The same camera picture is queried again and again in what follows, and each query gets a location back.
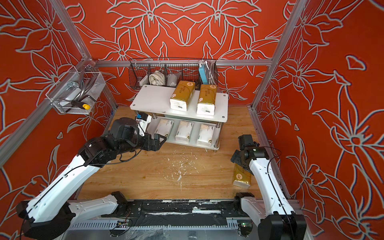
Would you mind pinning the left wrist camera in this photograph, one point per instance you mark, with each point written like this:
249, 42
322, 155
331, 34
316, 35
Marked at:
143, 120

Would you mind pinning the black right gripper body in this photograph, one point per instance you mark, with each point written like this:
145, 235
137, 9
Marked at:
237, 154

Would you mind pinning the clear plastic wall bin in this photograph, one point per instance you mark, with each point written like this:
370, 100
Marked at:
82, 86

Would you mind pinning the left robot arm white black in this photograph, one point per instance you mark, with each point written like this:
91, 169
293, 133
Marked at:
49, 215

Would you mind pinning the gold tissue pack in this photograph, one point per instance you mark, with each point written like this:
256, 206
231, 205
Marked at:
182, 96
207, 100
241, 177

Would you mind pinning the white tissue pack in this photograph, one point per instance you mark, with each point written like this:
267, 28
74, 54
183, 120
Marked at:
164, 127
184, 132
205, 136

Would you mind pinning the white two-tier shelf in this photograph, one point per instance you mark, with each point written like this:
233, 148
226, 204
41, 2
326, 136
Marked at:
155, 100

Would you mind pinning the white cup in basket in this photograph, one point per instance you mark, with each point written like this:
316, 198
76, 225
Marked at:
172, 79

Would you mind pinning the yellow handled tool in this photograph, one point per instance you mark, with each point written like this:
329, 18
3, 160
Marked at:
78, 108

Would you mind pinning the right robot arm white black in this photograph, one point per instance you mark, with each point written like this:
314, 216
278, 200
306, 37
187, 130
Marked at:
276, 219

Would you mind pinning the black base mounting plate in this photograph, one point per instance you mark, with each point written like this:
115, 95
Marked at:
136, 208

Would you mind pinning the blue box in basket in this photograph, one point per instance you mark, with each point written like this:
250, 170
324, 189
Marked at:
204, 72

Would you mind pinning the black wire basket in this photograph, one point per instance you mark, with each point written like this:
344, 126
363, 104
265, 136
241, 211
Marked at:
169, 72

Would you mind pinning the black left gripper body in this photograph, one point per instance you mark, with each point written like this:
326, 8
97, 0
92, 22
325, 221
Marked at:
139, 141

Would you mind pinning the white cloth roll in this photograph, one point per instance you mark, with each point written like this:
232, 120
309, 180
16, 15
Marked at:
157, 79

